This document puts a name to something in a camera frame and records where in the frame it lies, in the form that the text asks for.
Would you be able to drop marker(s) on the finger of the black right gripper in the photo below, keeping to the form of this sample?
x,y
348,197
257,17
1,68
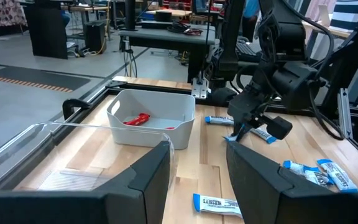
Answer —
x,y
246,127
237,130

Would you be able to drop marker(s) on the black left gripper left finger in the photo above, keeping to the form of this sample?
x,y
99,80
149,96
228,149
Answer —
x,y
73,208

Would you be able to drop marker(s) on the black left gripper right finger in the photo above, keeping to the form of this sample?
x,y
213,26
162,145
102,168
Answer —
x,y
275,202

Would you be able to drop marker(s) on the red KitKat candy bar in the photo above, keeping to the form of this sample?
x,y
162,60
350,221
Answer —
x,y
137,119

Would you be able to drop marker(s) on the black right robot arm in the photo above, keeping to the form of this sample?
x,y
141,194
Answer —
x,y
286,34

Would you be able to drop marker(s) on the black keyboard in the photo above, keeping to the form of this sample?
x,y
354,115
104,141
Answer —
x,y
247,49

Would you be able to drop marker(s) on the clear plastic bin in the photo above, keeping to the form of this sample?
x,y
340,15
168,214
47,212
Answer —
x,y
11,155

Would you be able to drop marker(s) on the light grey plastic bin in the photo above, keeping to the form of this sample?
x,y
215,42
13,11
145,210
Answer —
x,y
154,137

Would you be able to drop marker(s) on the person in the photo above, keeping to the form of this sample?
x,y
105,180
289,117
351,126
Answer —
x,y
251,7

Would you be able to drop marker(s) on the black table clamp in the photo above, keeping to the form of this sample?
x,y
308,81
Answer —
x,y
73,103

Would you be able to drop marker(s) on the grey desk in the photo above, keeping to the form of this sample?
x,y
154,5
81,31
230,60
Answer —
x,y
166,35

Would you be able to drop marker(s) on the wooden table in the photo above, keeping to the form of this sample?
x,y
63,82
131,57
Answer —
x,y
179,12
334,30

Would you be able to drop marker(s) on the navy white striped cloth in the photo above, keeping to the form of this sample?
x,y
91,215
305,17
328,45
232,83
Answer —
x,y
348,15

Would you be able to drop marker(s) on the black mat with orange stripes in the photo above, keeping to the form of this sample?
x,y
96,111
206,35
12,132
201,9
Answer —
x,y
42,77

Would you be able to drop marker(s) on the black pole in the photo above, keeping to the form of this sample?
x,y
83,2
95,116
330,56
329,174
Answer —
x,y
130,15

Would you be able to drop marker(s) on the black computer tower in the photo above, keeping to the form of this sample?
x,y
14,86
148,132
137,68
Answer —
x,y
95,37

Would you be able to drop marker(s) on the black partition panel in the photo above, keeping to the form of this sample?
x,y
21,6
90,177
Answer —
x,y
45,31

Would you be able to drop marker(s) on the brown polka dot cloth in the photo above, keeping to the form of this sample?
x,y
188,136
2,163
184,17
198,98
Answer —
x,y
5,12

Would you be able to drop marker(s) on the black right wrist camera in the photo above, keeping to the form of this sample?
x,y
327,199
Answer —
x,y
279,127

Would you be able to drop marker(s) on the silver metal bracket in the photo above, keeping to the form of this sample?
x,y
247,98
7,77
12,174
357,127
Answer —
x,y
200,90

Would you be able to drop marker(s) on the black aluminium table frame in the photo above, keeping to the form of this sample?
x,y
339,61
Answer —
x,y
117,84

